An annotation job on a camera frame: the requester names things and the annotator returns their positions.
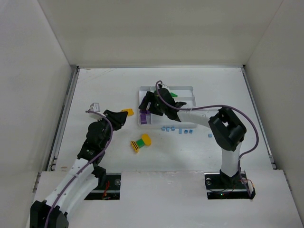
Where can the yellow rounded lego brick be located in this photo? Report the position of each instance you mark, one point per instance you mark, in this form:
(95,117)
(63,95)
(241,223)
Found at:
(146,139)

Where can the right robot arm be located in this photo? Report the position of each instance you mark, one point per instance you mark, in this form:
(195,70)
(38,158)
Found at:
(226,127)

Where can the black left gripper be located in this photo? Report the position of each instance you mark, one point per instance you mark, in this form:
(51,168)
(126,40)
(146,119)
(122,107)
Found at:
(114,118)

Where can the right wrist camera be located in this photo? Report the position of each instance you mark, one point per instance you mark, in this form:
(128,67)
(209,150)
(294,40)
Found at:
(164,86)

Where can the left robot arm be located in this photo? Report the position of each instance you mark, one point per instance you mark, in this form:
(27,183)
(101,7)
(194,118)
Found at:
(56,210)

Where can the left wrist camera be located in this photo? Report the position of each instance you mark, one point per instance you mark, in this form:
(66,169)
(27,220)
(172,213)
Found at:
(94,108)

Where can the purple arch lego brick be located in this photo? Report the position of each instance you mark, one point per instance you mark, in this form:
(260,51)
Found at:
(144,104)

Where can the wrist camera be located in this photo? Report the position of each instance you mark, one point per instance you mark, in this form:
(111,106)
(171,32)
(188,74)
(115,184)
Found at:
(94,108)
(164,86)

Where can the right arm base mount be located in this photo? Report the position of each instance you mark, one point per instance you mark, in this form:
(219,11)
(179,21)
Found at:
(223,187)

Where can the white divided tray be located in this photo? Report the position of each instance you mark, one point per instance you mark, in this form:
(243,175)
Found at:
(185,94)

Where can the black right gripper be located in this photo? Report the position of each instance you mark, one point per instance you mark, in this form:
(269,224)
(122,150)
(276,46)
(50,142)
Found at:
(152,104)

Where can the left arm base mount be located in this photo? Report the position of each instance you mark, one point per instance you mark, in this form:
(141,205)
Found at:
(108,187)

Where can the green lego brick in stack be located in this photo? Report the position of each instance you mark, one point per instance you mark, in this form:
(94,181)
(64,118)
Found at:
(140,143)

